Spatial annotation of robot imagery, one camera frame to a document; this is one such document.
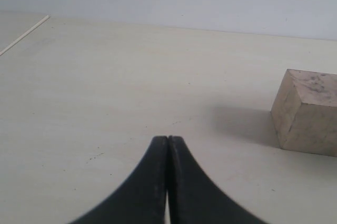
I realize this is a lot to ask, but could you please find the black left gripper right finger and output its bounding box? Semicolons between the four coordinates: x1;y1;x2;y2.
167;136;265;224

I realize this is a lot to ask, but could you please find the largest wooden cube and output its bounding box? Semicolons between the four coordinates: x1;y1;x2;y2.
271;69;336;157

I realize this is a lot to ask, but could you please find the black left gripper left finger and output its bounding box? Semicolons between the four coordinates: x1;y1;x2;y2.
72;136;168;224

